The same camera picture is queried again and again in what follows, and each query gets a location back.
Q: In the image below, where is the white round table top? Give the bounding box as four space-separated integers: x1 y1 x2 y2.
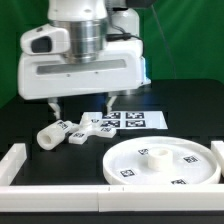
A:
103 136 221 185

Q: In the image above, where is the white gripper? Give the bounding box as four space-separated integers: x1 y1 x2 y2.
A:
18 51 144 120

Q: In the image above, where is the black cable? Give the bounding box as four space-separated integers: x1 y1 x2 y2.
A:
106 6 144 46

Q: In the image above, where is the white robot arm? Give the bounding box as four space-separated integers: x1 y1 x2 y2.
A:
18 0 152 113

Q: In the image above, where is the white sheet with markers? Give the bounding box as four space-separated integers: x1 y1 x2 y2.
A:
87 111 168 130

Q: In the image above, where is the white cross-shaped table base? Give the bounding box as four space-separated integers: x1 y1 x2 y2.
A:
68 113 116 145

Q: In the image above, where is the white front fence bar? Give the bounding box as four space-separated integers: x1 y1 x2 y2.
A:
0 184 224 212

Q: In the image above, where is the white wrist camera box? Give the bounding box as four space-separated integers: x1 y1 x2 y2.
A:
20 24 71 55

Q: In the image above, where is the white left fence bar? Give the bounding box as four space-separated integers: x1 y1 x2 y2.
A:
0 143 27 186

